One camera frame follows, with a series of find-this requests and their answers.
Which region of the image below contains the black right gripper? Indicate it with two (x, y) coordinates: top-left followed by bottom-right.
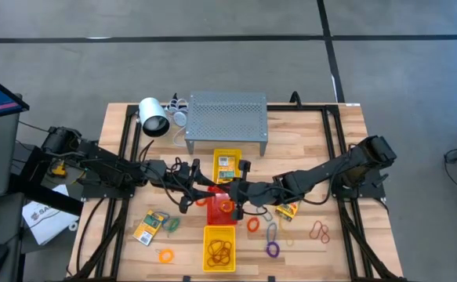
(227, 158), (276, 221)

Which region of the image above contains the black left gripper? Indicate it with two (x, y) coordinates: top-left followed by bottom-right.
(164, 157), (219, 215)

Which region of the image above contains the green rubber band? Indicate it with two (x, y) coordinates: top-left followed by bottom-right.
(162, 217), (181, 233)

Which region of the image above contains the red plastic slotted basket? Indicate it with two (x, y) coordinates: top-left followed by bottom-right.
(206, 186), (239, 226)

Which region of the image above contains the yellow plastic slotted basket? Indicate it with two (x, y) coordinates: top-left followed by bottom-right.
(212, 147), (243, 185)
(202, 225), (238, 273)

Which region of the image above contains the yellow rubber band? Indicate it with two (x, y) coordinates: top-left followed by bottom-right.
(278, 219), (295, 248)

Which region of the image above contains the white round puck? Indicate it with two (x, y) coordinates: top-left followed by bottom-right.
(172, 111), (188, 128)

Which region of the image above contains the grey perforated metal riser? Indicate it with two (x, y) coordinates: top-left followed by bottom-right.
(183, 91), (269, 157)

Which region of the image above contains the white cylinder lamp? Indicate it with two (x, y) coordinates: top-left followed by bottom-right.
(137, 96), (172, 138)

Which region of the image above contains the white paper booklet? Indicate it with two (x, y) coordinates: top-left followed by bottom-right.
(21, 183), (81, 247)

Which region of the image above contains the purple spiral coil keychain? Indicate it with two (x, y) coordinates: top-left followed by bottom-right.
(266, 241), (281, 259)

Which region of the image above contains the white coiled cable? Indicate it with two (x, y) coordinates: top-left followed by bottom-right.
(165, 97), (190, 149)

